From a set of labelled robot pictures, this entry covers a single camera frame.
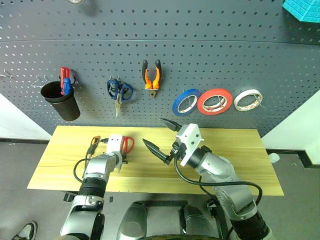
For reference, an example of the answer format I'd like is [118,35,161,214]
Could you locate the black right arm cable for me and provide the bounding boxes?
[174,158,263,208]

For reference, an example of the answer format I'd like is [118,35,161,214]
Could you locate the white black sneaker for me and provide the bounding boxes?
[11,221,38,240]

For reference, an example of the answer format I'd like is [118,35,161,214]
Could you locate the red handled scissors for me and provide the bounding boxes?
[117,135,135,174]

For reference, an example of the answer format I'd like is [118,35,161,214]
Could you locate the black cup holder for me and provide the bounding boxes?
[40,80,81,122]

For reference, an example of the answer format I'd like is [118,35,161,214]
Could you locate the red utility knife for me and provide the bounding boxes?
[59,66,71,96]

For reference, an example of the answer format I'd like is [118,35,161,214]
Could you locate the white tape roll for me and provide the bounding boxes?
[233,89,264,112]

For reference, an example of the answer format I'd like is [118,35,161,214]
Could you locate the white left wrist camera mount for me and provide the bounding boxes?
[105,134,124,154]

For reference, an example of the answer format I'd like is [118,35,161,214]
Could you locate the blue tape roll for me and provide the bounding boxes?
[171,88,203,118]

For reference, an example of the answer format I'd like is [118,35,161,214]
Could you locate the dark grey metal pegboard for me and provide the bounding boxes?
[0,0,320,137]

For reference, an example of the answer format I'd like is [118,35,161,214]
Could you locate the wide red tape roll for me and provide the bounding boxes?
[196,87,234,116]

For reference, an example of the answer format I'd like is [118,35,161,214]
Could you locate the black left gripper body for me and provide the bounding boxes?
[120,139,129,165]

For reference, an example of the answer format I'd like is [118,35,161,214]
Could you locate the silver wire pegboard hook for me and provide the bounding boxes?
[31,74,51,87]

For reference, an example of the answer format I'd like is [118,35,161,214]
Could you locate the orange black handled screwdriver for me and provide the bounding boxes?
[87,135,102,158]

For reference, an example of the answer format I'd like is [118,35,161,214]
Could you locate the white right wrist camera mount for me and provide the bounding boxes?
[175,123,205,168]

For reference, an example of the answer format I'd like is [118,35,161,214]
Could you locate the orange black pliers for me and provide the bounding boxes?
[141,59,163,99]

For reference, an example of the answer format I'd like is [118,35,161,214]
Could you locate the blue handled scissors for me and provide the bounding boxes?
[106,78,134,118]

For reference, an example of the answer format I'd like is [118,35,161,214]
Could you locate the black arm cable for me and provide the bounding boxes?
[174,158,263,208]
[73,138,111,183]

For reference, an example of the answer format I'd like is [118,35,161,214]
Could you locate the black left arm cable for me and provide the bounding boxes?
[73,138,111,183]

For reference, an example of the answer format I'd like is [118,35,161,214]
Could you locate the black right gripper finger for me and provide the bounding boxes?
[159,118,181,133]
[141,138,173,166]

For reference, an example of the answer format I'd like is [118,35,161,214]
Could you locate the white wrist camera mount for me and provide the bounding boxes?
[105,134,124,154]
[175,123,205,168]

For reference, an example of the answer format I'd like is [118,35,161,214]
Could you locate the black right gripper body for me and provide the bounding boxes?
[169,139,189,163]

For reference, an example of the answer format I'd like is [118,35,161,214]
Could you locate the cyan brick pattern foam block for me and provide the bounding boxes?
[282,0,320,24]

